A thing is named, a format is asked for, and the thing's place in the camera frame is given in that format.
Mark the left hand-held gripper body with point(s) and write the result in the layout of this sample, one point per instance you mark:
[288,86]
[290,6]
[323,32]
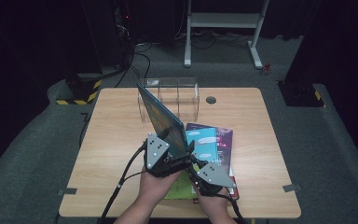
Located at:
[157,155]

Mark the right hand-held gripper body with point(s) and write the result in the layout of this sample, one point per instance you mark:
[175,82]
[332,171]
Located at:
[216,177]

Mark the light blue hardcover picture book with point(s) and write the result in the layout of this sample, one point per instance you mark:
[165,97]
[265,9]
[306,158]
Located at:
[203,143]

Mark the dark blue picture book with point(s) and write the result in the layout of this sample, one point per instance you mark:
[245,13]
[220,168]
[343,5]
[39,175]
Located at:
[163,118]

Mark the thick white and red book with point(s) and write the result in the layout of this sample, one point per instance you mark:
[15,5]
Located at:
[234,189]

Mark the purple softcover book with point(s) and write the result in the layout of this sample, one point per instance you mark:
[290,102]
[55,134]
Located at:
[225,140]

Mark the clear acrylic book rack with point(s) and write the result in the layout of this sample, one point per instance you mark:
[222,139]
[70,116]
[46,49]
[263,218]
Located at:
[180,96]

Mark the person's right hand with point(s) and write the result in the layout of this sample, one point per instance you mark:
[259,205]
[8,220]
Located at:
[213,203]

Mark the person's left hand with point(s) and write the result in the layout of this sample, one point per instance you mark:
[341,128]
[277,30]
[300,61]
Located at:
[155,189]

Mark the grey tape piece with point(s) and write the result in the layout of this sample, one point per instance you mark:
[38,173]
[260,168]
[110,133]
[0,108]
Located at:
[291,188]
[67,191]

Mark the black yellow striped stand base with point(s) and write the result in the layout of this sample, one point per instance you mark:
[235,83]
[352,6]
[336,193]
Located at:
[82,90]
[301,95]

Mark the black computer tower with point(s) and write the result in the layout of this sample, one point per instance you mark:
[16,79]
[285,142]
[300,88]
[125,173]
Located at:
[122,34]

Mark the small red floor object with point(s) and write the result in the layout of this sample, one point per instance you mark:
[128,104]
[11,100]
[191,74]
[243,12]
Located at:
[266,69]

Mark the white metal stand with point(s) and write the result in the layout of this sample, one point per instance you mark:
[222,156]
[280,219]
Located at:
[223,20]

